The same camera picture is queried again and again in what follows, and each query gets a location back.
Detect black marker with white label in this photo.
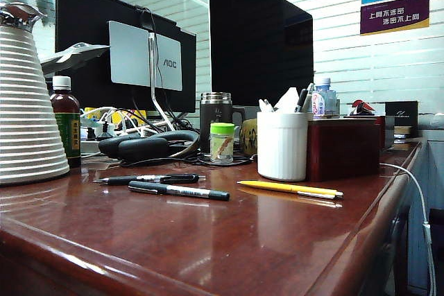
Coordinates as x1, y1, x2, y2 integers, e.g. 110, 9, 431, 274
127, 180, 231, 202

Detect yellow pen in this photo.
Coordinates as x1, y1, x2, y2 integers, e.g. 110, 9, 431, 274
237, 180, 345, 200

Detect black gel pen with clip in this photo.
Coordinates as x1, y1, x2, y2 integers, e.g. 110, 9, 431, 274
92, 173, 207, 186

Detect white ribbed pen holder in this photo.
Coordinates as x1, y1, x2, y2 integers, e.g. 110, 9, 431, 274
256, 111, 310, 182

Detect black marker pen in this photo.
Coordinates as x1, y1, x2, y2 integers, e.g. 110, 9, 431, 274
294, 88, 309, 114

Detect silver white pen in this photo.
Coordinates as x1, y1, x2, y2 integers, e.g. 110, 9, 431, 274
302, 82, 315, 114

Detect clear jar with green lid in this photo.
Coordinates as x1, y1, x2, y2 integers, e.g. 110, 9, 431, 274
209, 122, 235, 165

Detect black mug with steel rim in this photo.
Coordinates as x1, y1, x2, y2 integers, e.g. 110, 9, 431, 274
199, 92, 246, 155

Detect yellow mug with black writing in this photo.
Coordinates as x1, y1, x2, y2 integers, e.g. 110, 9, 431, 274
238, 118, 259, 157

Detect black headphones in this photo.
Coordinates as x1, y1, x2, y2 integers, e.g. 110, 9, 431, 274
97, 130, 201, 164

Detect yellow box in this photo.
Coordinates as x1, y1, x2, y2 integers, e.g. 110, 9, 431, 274
84, 107, 148, 127

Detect silver monitor stand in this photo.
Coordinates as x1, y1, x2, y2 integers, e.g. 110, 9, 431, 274
148, 31, 176, 131

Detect large black monitor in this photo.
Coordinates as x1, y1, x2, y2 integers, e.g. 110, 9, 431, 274
208, 0, 314, 107

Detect clear water bottle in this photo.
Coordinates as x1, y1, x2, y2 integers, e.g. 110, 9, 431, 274
311, 77, 338, 118

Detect white power strip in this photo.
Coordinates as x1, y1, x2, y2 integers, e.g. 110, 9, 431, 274
80, 115, 146, 143

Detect dark red wooden box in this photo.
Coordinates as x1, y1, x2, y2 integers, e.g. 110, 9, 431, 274
306, 117, 382, 183

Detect red bird ornament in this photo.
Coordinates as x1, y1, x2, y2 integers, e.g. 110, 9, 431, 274
348, 99, 377, 117

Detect brown drink bottle green label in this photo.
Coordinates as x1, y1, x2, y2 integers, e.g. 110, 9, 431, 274
49, 76, 83, 169

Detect small red box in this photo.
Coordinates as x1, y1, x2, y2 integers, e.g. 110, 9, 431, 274
375, 115, 386, 151

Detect small grey box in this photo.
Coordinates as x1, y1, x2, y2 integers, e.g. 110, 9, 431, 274
384, 115, 396, 150

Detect grey jet aircraft model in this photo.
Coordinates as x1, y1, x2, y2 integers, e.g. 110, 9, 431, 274
40, 42, 110, 76

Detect black AOC monitor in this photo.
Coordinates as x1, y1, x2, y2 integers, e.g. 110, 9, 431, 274
54, 0, 198, 114

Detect black box with logo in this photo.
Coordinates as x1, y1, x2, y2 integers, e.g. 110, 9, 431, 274
384, 101, 419, 129

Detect stack of books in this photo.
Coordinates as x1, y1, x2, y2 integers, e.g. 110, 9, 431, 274
393, 125, 420, 139

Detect white ribbed thermos jug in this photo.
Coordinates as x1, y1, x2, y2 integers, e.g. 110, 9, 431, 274
0, 1, 71, 186

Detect black wire coaster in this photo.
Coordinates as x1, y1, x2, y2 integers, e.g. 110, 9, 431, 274
196, 153, 253, 167

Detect black headphone cable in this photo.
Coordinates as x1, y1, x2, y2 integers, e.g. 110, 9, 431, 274
119, 156, 258, 168

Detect black monitor cable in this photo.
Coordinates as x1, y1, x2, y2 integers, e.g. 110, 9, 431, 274
139, 7, 164, 89

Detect white charging cable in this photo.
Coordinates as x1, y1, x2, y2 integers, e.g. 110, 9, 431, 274
379, 162, 437, 296

